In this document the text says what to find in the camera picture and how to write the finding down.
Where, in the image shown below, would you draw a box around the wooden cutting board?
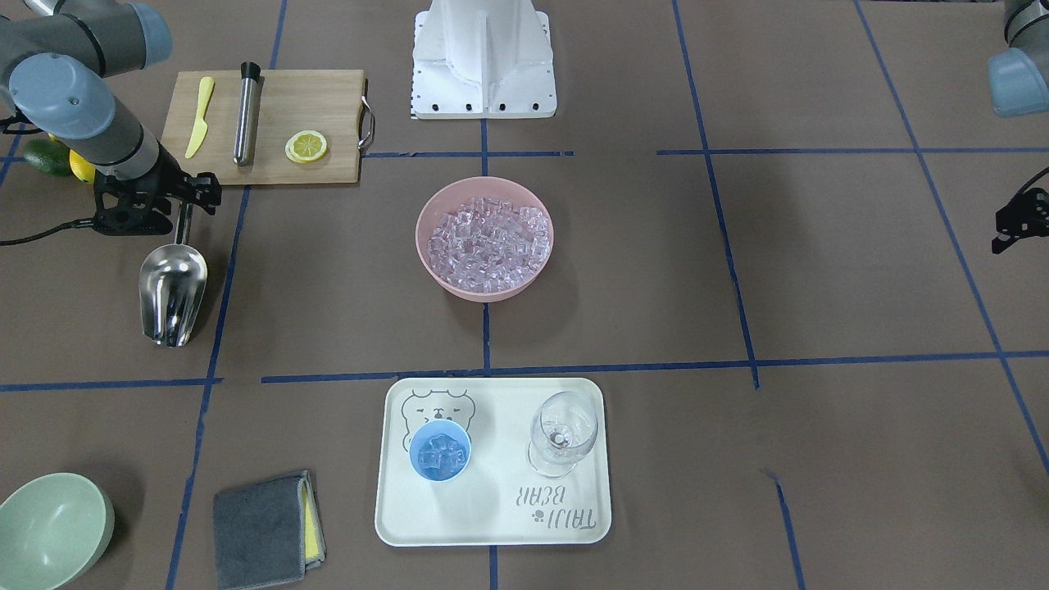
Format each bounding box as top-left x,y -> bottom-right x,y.
160,70 -> 370,186

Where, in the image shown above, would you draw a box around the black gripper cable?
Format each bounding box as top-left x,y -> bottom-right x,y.
0,217 -> 103,247

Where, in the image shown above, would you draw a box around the steel ice scoop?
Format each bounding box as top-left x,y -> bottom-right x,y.
140,202 -> 207,347

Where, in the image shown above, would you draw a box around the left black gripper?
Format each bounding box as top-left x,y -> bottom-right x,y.
992,188 -> 1048,254

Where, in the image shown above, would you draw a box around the green ceramic bowl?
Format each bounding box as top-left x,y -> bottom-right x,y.
1,473 -> 115,589

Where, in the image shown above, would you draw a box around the cream bear serving tray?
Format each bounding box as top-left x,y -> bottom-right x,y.
374,377 -> 613,547

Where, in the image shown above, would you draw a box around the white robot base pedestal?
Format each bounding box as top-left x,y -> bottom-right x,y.
410,1 -> 558,120

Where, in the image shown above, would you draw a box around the clear ice cube pile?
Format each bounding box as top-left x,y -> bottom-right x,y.
423,197 -> 553,294

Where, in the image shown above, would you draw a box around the green lime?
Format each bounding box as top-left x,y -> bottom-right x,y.
22,138 -> 74,178

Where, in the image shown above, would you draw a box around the yellow lemon slice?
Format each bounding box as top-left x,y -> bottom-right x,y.
284,130 -> 329,164

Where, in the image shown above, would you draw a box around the gray folded cloth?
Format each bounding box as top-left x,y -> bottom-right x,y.
212,470 -> 327,589

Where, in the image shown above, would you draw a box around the steel cylinder muddler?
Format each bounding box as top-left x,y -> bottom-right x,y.
232,62 -> 262,167

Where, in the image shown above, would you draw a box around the yellow plastic knife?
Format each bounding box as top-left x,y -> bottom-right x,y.
184,77 -> 215,159

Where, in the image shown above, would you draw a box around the clear wine glass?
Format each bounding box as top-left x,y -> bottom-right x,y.
527,391 -> 599,479

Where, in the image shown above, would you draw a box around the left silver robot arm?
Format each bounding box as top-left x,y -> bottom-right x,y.
987,1 -> 1048,254

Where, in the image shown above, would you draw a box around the blue plastic cup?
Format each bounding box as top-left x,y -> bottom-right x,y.
408,420 -> 472,482

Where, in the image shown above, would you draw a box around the pink bowl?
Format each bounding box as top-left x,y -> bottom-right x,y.
415,176 -> 555,302

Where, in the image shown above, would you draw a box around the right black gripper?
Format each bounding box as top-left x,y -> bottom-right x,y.
91,170 -> 222,236

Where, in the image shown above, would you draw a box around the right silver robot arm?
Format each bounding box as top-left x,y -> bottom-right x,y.
2,1 -> 222,243

